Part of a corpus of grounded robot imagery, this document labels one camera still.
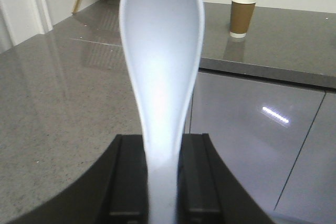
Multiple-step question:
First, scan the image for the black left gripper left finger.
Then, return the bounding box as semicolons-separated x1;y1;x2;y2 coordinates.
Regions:
11;135;148;223

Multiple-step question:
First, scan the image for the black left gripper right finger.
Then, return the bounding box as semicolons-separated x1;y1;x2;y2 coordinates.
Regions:
177;134;273;223

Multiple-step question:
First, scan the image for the light blue plastic spoon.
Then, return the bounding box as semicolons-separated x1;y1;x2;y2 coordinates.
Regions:
119;0;205;223

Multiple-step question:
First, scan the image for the brown paper cup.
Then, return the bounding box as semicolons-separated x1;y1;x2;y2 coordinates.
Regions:
229;0;256;38

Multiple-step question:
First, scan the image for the grey cabinet door panel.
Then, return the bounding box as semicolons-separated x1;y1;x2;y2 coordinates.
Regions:
191;72;335;223

